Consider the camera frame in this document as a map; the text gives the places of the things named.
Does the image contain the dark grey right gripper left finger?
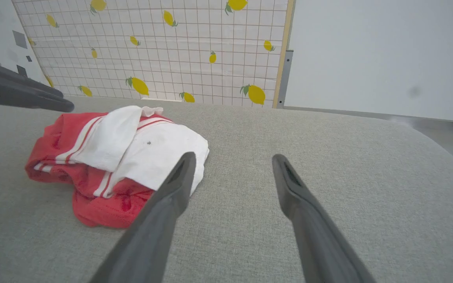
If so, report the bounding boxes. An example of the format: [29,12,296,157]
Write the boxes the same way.
[89,152,197,283]

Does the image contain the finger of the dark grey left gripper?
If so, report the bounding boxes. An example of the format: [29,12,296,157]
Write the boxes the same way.
[0,69,75,113]
[0,55,64,98]

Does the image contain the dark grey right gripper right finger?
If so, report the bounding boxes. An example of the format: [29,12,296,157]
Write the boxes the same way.
[272,154,377,283]

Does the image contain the red and white polo shirt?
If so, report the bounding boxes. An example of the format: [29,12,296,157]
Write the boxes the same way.
[25,105,210,229]

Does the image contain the lemon print grid panel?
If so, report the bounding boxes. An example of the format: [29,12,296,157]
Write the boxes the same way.
[12,0,290,108]

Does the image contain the light wooden edge strip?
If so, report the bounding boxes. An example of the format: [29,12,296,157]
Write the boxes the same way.
[273,0,296,108]

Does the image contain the grey metal bracket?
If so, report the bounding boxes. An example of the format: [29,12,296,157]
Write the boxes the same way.
[277,50,294,108]

